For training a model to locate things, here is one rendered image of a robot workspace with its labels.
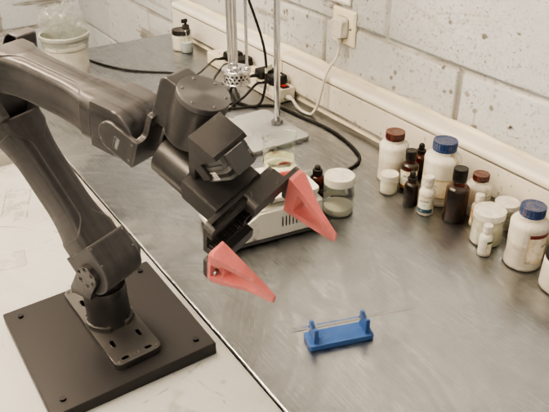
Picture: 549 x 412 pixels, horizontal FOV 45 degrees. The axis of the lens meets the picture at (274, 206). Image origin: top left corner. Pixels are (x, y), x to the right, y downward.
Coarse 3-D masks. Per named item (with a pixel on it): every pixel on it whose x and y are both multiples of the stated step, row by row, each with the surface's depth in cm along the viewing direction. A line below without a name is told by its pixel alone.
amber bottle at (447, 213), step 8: (456, 168) 122; (464, 168) 122; (456, 176) 122; (464, 176) 122; (448, 184) 125; (456, 184) 123; (464, 184) 123; (448, 192) 124; (456, 192) 123; (464, 192) 123; (448, 200) 125; (456, 200) 123; (464, 200) 124; (448, 208) 125; (456, 208) 124; (464, 208) 125; (448, 216) 126; (456, 216) 125; (464, 216) 126
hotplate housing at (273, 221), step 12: (276, 204) 119; (264, 216) 118; (276, 216) 119; (288, 216) 120; (252, 228) 118; (264, 228) 119; (276, 228) 120; (288, 228) 121; (300, 228) 122; (252, 240) 119; (264, 240) 121
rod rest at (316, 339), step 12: (360, 312) 99; (312, 324) 97; (348, 324) 101; (360, 324) 100; (312, 336) 97; (324, 336) 98; (336, 336) 98; (348, 336) 98; (360, 336) 98; (372, 336) 99; (312, 348) 97; (324, 348) 97
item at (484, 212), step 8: (480, 208) 119; (488, 208) 119; (496, 208) 119; (504, 208) 118; (472, 216) 120; (480, 216) 117; (488, 216) 116; (496, 216) 116; (504, 216) 116; (472, 224) 119; (480, 224) 117; (496, 224) 117; (504, 224) 118; (472, 232) 120; (480, 232) 118; (496, 232) 117; (472, 240) 120; (496, 240) 118
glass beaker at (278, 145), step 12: (264, 132) 122; (276, 132) 123; (288, 132) 123; (264, 144) 120; (276, 144) 118; (288, 144) 119; (264, 156) 121; (276, 156) 119; (288, 156) 120; (264, 168) 123; (276, 168) 121; (288, 168) 121
